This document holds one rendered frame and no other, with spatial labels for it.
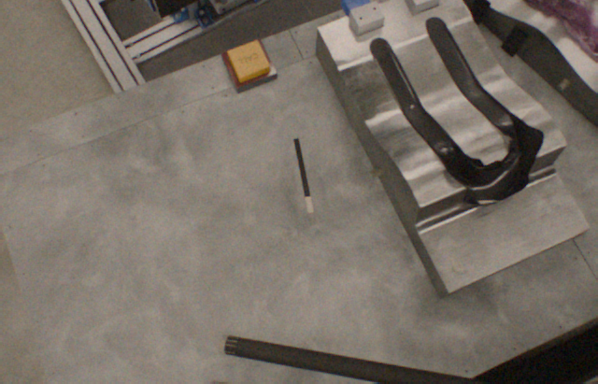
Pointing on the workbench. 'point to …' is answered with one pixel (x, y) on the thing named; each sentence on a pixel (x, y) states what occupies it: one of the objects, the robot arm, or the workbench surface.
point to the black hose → (331, 362)
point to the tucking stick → (303, 175)
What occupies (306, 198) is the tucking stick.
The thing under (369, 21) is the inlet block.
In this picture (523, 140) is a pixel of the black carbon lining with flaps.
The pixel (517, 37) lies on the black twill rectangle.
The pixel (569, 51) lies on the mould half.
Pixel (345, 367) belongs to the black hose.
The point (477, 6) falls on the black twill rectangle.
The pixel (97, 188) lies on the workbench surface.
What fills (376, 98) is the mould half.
